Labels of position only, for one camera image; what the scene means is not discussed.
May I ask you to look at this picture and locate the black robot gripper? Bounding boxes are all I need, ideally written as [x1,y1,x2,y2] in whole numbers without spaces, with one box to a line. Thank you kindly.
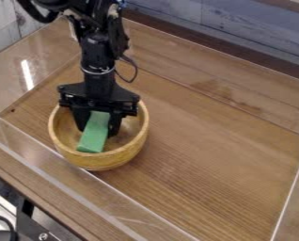
[58,69,140,137]

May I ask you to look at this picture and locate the green rectangular block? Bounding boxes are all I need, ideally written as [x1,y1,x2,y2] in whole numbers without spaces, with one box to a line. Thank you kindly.
[76,111,111,153]

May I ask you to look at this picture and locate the light wooden bowl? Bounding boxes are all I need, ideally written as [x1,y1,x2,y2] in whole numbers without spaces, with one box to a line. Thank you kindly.
[48,101,150,171]

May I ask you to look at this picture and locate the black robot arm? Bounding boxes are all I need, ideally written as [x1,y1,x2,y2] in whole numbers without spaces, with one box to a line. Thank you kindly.
[16,0,140,137]

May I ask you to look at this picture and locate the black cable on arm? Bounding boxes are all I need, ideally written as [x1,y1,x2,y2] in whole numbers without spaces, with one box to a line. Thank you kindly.
[114,55,139,85]

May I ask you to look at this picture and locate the clear acrylic enclosure walls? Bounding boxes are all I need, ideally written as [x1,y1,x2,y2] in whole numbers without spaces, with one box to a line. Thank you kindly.
[0,20,299,241]

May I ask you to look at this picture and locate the black table leg bracket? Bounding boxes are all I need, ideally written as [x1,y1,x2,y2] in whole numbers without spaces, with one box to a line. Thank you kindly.
[16,199,62,241]

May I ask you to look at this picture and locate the black cable lower left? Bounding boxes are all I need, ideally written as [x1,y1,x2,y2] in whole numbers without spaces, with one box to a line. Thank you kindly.
[0,214,18,241]

